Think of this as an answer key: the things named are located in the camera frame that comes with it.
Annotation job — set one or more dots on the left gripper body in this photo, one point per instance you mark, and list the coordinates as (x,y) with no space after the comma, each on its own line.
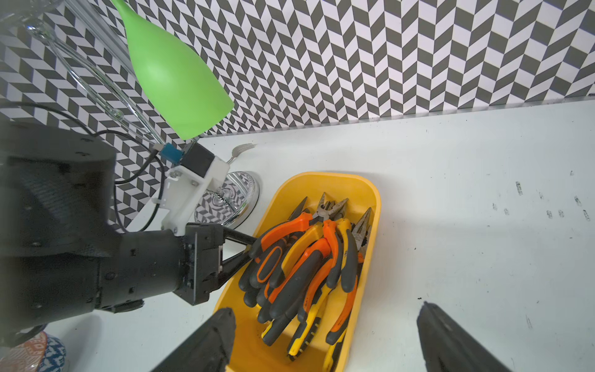
(203,244)

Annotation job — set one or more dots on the yellow storage box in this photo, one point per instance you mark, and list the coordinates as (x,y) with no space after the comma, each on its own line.
(249,352)

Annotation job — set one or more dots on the chrome glass holder stand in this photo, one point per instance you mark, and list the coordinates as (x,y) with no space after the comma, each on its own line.
(240,191)

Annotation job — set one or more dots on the yellow handled long-nose pliers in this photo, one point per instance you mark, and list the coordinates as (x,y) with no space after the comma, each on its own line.
(355,240)

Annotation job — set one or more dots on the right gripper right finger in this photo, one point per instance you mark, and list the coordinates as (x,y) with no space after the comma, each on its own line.
(447,347)

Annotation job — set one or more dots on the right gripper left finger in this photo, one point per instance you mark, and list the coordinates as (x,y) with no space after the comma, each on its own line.
(209,348)

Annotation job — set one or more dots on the green plastic wine glass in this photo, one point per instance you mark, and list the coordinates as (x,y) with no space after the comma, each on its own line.
(179,84)

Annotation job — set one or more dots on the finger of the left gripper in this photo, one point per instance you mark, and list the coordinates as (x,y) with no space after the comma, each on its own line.
(237,237)
(231,266)

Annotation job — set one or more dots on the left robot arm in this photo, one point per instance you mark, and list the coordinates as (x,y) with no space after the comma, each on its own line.
(60,258)

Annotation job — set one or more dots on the orange black combination pliers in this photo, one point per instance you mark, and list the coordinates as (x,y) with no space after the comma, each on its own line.
(318,243)

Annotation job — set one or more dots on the yellow black pliers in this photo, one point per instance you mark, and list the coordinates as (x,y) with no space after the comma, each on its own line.
(309,307)

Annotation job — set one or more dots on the orange black long-nose pliers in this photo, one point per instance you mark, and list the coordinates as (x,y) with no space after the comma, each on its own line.
(264,274)

